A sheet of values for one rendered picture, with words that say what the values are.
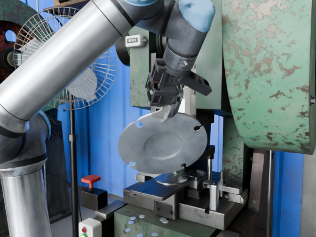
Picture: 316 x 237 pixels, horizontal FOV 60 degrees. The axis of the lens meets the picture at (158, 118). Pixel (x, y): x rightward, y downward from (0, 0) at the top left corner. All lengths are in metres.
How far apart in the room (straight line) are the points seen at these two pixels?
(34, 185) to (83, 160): 2.64
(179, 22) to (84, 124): 2.71
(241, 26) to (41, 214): 0.61
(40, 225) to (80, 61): 0.40
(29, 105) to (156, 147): 0.50
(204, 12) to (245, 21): 0.13
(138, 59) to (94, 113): 1.99
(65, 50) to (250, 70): 0.41
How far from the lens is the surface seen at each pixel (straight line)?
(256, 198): 1.34
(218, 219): 1.03
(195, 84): 0.70
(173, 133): 0.85
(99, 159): 3.11
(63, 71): 0.47
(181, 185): 1.03
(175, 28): 0.58
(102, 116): 2.99
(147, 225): 1.07
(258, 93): 0.69
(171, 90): 0.68
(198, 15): 0.56
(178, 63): 0.62
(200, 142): 0.90
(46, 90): 0.49
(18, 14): 2.19
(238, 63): 0.67
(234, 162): 1.29
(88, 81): 1.67
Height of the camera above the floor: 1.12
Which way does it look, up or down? 6 degrees down
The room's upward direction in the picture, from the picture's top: straight up
